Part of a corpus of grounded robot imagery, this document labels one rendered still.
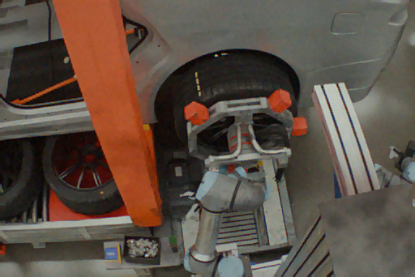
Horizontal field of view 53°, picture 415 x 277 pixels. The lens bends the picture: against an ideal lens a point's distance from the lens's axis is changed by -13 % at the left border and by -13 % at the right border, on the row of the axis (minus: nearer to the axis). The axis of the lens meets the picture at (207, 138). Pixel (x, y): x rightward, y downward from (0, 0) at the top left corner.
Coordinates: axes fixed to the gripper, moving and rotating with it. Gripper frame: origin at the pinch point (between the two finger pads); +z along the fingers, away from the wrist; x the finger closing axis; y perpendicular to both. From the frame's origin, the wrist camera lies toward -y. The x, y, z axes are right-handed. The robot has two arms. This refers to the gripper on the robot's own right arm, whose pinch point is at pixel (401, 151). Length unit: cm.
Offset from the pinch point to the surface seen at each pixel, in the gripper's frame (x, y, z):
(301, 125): -54, 16, 19
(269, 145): -64, 36, 31
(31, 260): -172, 183, 12
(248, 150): -73, 37, 0
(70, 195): -155, 112, 4
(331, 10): -67, -45, -16
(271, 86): -77, 3, 0
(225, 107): -92, 21, -10
